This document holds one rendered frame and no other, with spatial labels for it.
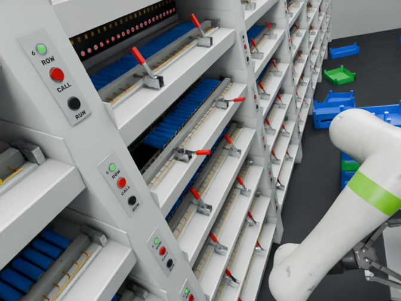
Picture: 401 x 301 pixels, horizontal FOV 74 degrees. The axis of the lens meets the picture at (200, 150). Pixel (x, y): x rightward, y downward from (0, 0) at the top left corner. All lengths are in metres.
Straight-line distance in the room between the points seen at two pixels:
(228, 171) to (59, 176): 0.60
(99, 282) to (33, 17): 0.40
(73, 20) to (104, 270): 0.40
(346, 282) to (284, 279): 0.73
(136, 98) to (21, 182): 0.25
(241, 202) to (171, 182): 0.49
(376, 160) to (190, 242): 0.48
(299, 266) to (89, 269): 0.50
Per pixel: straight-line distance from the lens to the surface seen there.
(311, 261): 0.76
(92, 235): 0.54
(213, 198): 0.82
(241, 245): 1.16
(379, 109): 1.77
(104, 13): 0.51
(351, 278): 1.51
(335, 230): 0.73
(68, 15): 0.46
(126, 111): 0.52
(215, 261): 0.92
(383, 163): 0.70
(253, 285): 1.30
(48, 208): 0.42
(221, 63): 1.01
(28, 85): 0.40
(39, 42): 0.41
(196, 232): 0.75
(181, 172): 0.63
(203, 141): 0.72
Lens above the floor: 1.30
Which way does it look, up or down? 32 degrees down
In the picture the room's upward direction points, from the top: 20 degrees counter-clockwise
